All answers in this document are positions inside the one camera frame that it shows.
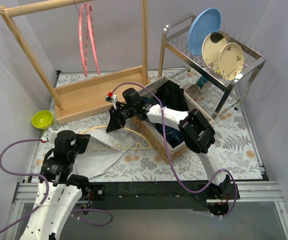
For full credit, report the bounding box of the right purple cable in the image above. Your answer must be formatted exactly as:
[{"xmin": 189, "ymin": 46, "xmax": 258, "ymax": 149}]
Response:
[{"xmin": 113, "ymin": 82, "xmax": 239, "ymax": 218}]

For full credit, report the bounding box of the metal dish rack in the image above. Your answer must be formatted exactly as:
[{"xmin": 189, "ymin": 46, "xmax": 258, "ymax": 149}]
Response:
[{"xmin": 158, "ymin": 8, "xmax": 266, "ymax": 119}]

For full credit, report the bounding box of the floral tablecloth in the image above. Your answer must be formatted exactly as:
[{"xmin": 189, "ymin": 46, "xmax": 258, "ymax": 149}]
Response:
[{"xmin": 30, "ymin": 69, "xmax": 264, "ymax": 182}]

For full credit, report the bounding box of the cream plate black spot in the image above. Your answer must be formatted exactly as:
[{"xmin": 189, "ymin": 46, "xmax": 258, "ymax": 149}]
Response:
[{"xmin": 202, "ymin": 32, "xmax": 227, "ymax": 66}]

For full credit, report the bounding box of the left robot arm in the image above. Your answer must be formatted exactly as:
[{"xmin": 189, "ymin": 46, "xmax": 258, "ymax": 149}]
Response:
[{"xmin": 20, "ymin": 129, "xmax": 91, "ymax": 240}]

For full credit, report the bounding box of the black garment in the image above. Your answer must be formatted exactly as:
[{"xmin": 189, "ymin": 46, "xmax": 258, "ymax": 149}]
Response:
[{"xmin": 155, "ymin": 80, "xmax": 188, "ymax": 112}]

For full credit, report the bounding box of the wooden clothes rack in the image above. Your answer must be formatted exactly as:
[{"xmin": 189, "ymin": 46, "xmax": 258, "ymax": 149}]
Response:
[{"xmin": 0, "ymin": 0, "xmax": 150, "ymax": 124}]

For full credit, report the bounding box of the pink hanger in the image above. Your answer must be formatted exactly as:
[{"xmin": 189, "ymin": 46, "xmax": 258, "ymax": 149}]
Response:
[
  {"xmin": 78, "ymin": 4, "xmax": 88, "ymax": 77},
  {"xmin": 86, "ymin": 4, "xmax": 100, "ymax": 75}
]

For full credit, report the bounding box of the teal cup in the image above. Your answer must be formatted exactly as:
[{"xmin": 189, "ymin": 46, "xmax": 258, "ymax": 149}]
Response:
[{"xmin": 196, "ymin": 76, "xmax": 210, "ymax": 93}]

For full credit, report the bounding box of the blue denim skirt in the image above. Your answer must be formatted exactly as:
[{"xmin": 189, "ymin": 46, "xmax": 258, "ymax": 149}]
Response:
[{"xmin": 142, "ymin": 96, "xmax": 184, "ymax": 148}]

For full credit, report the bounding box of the cream plate flower print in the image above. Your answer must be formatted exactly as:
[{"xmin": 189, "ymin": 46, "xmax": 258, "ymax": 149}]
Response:
[{"xmin": 218, "ymin": 42, "xmax": 244, "ymax": 81}]

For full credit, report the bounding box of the pink hanger front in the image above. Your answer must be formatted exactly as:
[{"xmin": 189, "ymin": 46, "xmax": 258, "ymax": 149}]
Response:
[{"xmin": 78, "ymin": 4, "xmax": 88, "ymax": 77}]

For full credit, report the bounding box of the pink hanger rear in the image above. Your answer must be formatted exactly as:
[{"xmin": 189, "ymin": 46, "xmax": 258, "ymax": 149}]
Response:
[{"xmin": 86, "ymin": 4, "xmax": 100, "ymax": 75}]

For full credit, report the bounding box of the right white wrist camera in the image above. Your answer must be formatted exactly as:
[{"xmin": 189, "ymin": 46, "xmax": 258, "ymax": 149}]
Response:
[{"xmin": 105, "ymin": 92, "xmax": 122, "ymax": 110}]

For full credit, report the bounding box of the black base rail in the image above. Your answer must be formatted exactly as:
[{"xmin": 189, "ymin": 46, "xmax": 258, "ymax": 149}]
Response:
[{"xmin": 84, "ymin": 180, "xmax": 240, "ymax": 214}]

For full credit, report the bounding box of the wicker laundry basket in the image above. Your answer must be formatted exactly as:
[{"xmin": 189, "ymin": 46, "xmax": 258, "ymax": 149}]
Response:
[{"xmin": 131, "ymin": 75, "xmax": 214, "ymax": 164}]

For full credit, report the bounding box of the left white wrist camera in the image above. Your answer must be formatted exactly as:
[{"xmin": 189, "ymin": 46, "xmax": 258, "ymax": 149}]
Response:
[{"xmin": 41, "ymin": 128, "xmax": 59, "ymax": 144}]

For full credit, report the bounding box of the white skirt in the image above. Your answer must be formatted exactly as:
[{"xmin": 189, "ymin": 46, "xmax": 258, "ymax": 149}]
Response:
[{"xmin": 47, "ymin": 127, "xmax": 132, "ymax": 178}]

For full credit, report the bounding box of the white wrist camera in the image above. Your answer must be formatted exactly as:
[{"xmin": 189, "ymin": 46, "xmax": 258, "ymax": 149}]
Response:
[
  {"xmin": 105, "ymin": 92, "xmax": 122, "ymax": 110},
  {"xmin": 41, "ymin": 128, "xmax": 59, "ymax": 144}
]

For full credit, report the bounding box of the blue plate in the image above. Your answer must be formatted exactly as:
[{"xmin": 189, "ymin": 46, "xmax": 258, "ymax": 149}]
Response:
[{"xmin": 187, "ymin": 8, "xmax": 221, "ymax": 56}]

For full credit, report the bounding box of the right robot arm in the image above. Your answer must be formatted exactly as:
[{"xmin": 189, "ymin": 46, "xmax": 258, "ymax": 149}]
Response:
[{"xmin": 105, "ymin": 88, "xmax": 234, "ymax": 199}]

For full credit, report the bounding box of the green bowl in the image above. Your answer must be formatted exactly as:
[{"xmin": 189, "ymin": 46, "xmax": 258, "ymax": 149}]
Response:
[{"xmin": 32, "ymin": 110, "xmax": 54, "ymax": 130}]

